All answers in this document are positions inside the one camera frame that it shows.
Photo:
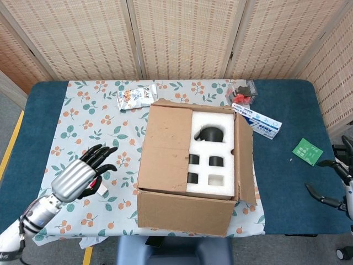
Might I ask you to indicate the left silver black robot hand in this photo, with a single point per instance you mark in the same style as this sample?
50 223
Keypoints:
73 179

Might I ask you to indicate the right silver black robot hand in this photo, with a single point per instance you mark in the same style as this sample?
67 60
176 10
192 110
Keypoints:
339 201

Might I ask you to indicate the red topped cardboard box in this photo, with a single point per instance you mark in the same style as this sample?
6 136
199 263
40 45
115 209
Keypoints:
165 154

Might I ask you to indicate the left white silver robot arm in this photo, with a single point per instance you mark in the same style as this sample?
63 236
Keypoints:
33 218

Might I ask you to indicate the small red white box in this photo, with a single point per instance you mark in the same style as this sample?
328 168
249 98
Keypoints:
103 190

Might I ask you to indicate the white blue toothpaste box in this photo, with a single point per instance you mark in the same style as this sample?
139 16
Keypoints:
264 125

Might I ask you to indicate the clear plastic parts box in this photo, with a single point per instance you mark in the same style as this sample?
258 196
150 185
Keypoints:
242 92

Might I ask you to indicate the black white caster wheel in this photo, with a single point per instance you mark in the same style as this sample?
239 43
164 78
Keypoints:
342 253

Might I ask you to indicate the floral leaf print tablecloth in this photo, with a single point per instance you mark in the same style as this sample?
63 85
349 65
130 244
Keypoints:
91 124

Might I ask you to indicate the green paper packet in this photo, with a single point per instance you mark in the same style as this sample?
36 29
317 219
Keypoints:
307 151

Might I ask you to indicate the white snack bag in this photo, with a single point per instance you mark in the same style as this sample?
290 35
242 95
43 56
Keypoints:
136 96

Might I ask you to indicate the small black cup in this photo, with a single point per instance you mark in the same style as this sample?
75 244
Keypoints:
194 160

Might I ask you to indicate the white foam insert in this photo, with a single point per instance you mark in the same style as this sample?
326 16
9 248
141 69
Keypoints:
204 169

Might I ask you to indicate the bamboo folding screen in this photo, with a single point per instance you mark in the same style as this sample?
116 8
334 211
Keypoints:
82 41

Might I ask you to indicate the large black pot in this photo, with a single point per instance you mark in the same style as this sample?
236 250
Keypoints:
211 134

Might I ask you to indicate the black equipment frame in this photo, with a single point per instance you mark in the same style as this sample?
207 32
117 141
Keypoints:
343 149

